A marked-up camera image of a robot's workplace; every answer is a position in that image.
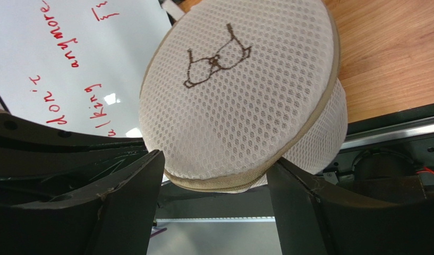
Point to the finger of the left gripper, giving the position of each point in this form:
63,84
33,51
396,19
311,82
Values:
39,163

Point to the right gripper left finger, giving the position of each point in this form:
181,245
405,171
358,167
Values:
113,215

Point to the aluminium frame rail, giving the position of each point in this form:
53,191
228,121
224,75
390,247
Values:
215,236

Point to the white mesh laundry bag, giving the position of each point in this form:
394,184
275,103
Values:
236,85

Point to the whiteboard with red writing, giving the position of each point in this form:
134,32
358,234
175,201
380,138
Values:
78,65

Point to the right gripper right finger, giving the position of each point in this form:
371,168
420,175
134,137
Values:
380,216

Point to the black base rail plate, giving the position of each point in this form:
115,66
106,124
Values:
388,157

